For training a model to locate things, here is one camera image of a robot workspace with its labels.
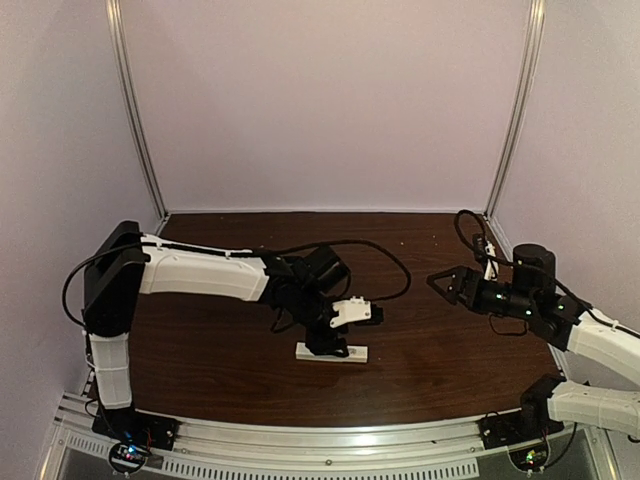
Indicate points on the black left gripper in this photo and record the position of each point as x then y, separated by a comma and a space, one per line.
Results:
326, 338

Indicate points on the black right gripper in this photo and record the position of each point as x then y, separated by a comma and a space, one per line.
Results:
468, 286

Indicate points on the white remote control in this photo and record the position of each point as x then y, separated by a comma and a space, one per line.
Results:
350, 354

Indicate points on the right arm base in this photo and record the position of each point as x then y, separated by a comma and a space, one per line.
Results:
527, 442

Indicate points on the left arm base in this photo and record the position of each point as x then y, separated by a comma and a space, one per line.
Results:
137, 438

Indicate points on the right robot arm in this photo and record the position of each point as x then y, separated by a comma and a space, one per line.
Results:
554, 314

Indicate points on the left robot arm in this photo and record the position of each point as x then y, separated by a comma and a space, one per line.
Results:
130, 263

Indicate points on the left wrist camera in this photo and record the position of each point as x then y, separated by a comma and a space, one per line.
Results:
356, 310

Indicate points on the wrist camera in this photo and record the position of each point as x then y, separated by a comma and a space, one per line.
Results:
356, 310
484, 253

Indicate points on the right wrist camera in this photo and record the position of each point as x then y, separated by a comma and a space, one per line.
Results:
484, 253

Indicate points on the aluminium front rail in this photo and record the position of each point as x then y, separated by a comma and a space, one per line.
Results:
216, 450

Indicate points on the right aluminium frame post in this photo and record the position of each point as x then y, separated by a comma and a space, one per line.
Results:
530, 57

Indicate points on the aluminium frame post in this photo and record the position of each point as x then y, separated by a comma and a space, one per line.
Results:
123, 66
530, 57

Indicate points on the left aluminium frame post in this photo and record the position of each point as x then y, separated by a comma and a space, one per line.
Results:
123, 66

